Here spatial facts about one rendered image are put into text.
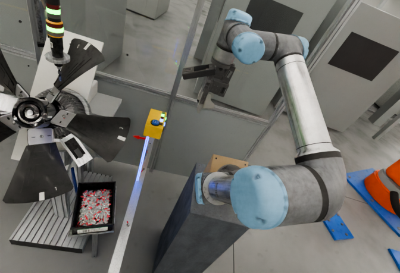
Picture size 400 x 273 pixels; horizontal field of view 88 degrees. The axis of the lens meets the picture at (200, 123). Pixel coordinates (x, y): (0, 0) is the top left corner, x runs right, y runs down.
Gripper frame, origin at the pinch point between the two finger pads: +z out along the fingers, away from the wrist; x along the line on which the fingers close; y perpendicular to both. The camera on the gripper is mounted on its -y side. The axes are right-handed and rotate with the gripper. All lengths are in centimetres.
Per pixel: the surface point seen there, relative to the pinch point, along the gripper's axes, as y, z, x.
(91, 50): -46.2, -0.6, 16.8
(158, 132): -11.2, 39.4, 21.6
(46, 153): -53, 37, -10
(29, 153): -58, 34, -13
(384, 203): 318, 132, 93
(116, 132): -29.2, 25.7, 0.3
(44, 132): -57, 31, -4
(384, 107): 525, 96, 376
